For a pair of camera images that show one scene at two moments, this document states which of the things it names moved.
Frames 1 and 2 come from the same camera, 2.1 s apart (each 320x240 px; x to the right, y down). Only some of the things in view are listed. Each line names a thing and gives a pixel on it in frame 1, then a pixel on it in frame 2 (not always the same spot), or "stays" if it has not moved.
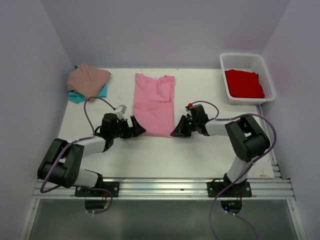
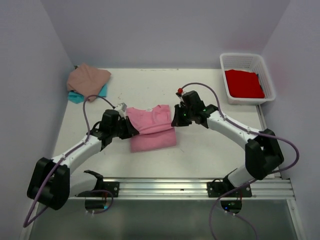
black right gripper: (180, 130) → (178, 121)
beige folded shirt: (88, 81) stays
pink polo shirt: (153, 100) → (155, 130)
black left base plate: (113, 187) stays
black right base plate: (243, 189) stays
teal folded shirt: (77, 98) stays
